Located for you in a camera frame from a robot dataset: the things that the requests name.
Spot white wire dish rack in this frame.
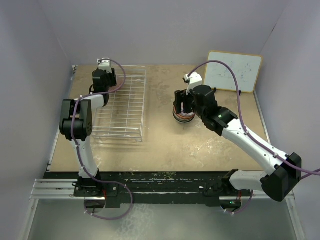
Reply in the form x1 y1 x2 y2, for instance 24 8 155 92
91 65 147 142

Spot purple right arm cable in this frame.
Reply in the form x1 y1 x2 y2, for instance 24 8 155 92
187 60 320 215

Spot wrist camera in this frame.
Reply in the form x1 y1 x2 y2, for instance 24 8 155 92
97 57 112 74
183 72 203 95

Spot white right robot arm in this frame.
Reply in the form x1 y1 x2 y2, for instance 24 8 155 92
172 85 302 202

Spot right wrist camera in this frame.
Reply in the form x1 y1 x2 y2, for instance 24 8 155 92
183 72 203 95

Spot grey striped bowl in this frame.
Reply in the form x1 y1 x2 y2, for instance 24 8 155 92
177 101 195 119

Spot aluminium frame rail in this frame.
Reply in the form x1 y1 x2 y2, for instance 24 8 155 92
19 179 306 240

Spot blue floral bowl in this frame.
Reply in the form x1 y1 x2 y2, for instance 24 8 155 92
172 107 195 124

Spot yellow framed whiteboard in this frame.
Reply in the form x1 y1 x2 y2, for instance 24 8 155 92
203 51 263 93

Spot pink patterned bowl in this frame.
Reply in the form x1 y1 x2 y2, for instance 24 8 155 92
109 78 124 92

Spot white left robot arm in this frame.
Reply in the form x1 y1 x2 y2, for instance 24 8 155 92
59 67 117 179

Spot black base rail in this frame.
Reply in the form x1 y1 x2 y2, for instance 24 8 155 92
72 171 251 208

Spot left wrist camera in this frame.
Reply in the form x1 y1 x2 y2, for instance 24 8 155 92
97 57 112 74

